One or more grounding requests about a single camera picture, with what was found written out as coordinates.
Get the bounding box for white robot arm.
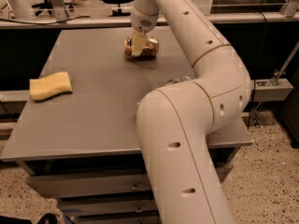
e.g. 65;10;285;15
131;0;251;224

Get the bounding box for middle grey drawer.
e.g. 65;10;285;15
58;190;157;217

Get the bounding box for orange crushed soda can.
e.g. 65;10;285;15
124;36;159;59

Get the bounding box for yellow sponge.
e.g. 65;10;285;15
29;72;73;101

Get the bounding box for grey drawer cabinet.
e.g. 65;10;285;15
0;25;254;224

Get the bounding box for black cable on railing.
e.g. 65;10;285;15
0;15;92;26

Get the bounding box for black object bottom left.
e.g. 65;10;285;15
0;213;62;224

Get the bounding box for bottom grey drawer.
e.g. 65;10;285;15
74;210;162;224

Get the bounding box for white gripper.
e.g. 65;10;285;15
131;6;159;57

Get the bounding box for grey metal railing beam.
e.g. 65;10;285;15
0;12;299;30

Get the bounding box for clear plastic water bottle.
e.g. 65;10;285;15
162;76;191;86

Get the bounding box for black cable right side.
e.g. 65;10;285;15
247;12;268;131

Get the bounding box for white pillar background left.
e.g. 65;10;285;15
8;0;36;19

